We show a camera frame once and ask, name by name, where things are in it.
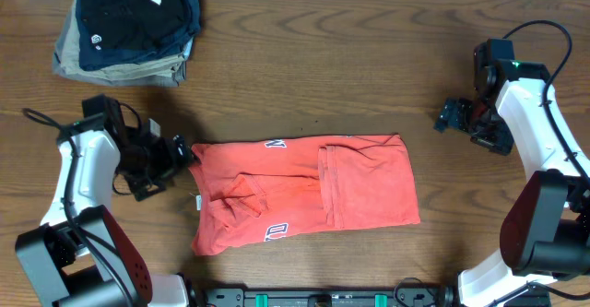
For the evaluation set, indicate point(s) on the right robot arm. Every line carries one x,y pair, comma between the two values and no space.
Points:
544,237

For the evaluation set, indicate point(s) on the navy folded shirt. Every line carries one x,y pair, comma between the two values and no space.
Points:
93,57

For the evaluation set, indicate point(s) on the black folded shirt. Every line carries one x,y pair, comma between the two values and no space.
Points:
131,24

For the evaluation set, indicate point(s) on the beige folded shirt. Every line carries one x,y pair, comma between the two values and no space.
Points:
67,53

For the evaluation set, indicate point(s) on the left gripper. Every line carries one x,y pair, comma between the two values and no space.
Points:
168,164

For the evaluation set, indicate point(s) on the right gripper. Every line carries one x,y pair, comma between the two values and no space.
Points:
454,114

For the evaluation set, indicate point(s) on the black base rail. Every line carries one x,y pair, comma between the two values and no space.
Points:
411,295

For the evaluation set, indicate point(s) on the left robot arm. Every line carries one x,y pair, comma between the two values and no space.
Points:
80,255

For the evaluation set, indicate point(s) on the grey folded shirt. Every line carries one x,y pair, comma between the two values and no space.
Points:
168,82

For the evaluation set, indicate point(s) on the red t-shirt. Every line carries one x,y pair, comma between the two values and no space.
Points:
263,191

